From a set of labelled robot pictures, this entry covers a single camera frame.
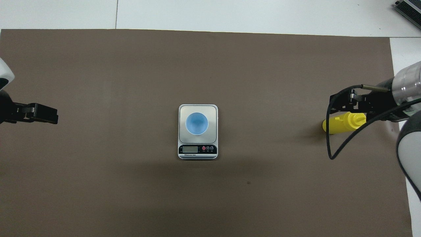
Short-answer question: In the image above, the yellow squeeze bottle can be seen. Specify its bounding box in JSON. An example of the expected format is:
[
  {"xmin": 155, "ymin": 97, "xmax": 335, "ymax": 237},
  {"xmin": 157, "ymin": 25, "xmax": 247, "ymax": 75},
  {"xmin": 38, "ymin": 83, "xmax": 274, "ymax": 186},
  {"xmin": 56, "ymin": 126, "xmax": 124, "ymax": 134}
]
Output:
[{"xmin": 322, "ymin": 112, "xmax": 366, "ymax": 134}]

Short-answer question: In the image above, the silver digital kitchen scale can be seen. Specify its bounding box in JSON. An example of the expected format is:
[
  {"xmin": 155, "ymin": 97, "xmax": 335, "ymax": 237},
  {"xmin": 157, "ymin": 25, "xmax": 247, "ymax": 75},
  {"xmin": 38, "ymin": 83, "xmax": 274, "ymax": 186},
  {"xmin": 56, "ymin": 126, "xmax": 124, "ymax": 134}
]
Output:
[{"xmin": 178, "ymin": 104, "xmax": 218, "ymax": 160}]

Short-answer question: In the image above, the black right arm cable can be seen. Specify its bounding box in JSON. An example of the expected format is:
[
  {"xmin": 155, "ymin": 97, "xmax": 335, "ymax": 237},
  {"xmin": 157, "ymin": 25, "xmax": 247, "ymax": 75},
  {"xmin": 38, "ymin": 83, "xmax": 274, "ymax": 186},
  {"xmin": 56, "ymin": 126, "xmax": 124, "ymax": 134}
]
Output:
[{"xmin": 326, "ymin": 85, "xmax": 421, "ymax": 160}]

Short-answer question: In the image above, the grey ribbed metal box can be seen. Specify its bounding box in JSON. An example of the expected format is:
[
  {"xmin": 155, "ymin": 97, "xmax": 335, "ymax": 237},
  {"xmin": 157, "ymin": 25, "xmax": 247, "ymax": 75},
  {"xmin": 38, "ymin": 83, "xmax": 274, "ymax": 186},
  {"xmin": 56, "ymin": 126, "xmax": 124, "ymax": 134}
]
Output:
[{"xmin": 394, "ymin": 0, "xmax": 421, "ymax": 31}]

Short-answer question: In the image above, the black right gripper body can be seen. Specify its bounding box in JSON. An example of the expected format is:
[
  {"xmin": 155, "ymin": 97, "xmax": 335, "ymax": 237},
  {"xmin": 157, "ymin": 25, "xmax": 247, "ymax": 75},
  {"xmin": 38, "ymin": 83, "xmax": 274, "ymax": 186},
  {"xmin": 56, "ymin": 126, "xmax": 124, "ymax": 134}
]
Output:
[{"xmin": 362, "ymin": 89, "xmax": 410, "ymax": 116}]

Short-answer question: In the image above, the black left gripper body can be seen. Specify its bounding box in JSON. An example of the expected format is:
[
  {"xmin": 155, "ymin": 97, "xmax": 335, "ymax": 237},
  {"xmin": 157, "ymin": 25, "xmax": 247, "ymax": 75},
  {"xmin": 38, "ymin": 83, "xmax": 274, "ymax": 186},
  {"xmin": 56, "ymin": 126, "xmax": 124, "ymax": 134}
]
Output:
[{"xmin": 0, "ymin": 90, "xmax": 17, "ymax": 125}]

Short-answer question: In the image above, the brown paper mat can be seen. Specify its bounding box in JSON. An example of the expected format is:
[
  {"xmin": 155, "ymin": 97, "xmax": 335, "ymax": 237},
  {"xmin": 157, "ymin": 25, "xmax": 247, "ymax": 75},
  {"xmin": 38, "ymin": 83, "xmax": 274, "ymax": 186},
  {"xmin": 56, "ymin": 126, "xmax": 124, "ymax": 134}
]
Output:
[{"xmin": 0, "ymin": 29, "xmax": 413, "ymax": 237}]

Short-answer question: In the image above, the light blue plastic cup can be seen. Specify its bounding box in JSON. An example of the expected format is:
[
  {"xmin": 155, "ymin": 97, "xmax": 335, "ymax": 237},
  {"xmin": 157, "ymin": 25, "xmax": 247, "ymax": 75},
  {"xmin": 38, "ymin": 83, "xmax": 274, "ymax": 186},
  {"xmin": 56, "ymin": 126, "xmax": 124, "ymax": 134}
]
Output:
[{"xmin": 186, "ymin": 112, "xmax": 209, "ymax": 136}]

